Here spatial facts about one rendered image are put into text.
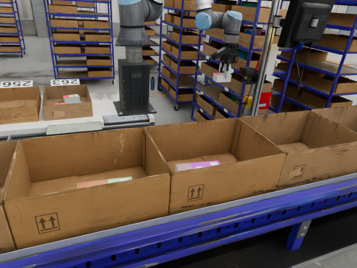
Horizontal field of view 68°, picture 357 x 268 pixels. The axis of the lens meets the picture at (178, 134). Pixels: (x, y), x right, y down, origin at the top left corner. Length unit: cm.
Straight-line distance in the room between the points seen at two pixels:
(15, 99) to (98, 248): 160
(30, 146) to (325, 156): 98
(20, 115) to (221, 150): 119
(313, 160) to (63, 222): 80
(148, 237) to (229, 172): 29
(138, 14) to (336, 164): 130
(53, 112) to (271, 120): 124
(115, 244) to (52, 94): 156
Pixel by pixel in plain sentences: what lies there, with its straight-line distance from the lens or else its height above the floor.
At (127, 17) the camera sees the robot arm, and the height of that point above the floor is 134.
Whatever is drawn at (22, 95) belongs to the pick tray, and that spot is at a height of 79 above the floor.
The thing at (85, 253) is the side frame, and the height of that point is 91.
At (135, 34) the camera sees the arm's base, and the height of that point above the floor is 125.
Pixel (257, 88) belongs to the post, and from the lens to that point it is 186.
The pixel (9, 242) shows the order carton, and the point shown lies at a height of 93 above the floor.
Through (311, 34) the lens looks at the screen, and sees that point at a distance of 193.
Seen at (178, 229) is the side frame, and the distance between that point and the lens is 76.
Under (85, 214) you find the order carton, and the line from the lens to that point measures 73.
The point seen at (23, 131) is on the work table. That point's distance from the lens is 174.
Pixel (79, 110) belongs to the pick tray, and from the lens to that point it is 177.
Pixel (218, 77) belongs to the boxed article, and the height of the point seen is 105.
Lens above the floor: 147
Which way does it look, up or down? 27 degrees down
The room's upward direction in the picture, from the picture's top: 4 degrees clockwise
